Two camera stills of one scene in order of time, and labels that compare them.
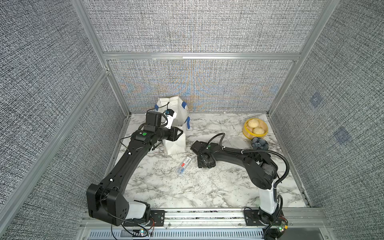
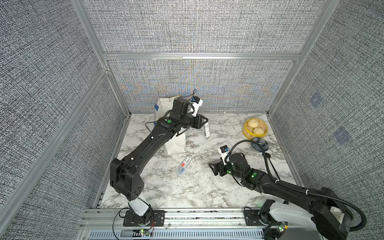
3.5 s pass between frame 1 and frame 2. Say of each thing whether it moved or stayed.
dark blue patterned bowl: stayed
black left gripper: moved
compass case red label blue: stayed
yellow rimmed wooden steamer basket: stayed
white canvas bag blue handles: stayed
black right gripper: moved
